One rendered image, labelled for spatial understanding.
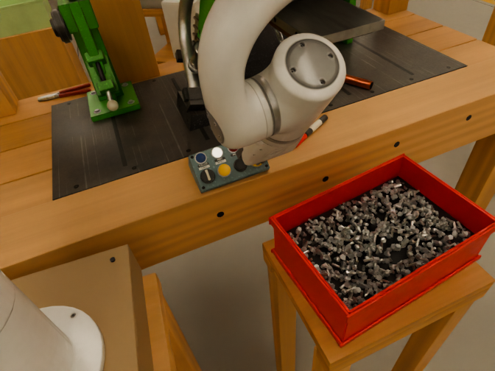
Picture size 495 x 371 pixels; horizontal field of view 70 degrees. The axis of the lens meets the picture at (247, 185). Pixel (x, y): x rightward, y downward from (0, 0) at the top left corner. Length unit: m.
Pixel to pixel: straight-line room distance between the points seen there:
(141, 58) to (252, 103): 0.81
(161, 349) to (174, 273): 1.12
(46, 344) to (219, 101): 0.33
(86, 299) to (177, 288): 1.09
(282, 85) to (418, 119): 0.57
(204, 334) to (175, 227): 0.86
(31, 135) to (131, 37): 0.39
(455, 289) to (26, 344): 0.65
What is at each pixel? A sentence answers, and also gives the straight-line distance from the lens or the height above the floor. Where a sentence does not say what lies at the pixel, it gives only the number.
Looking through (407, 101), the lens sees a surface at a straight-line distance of 0.98.
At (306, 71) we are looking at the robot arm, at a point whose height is 1.21.
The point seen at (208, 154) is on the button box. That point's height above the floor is 0.95.
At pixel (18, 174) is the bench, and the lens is 0.99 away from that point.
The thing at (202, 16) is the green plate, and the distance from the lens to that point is 0.88.
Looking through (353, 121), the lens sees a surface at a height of 0.90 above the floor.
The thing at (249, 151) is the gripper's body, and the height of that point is 1.04.
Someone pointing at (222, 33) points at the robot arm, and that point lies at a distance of 0.37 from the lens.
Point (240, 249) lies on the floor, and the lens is 1.72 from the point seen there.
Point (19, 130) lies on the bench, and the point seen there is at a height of 0.88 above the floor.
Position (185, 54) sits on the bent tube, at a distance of 0.91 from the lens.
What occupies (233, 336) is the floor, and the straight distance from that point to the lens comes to 1.52.
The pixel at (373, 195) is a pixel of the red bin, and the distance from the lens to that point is 0.73.
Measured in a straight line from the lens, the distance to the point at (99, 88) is 0.98.
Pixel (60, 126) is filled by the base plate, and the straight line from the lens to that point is 1.06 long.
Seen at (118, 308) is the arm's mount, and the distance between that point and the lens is 0.57.
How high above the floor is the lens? 1.39
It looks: 44 degrees down
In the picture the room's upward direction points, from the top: 7 degrees counter-clockwise
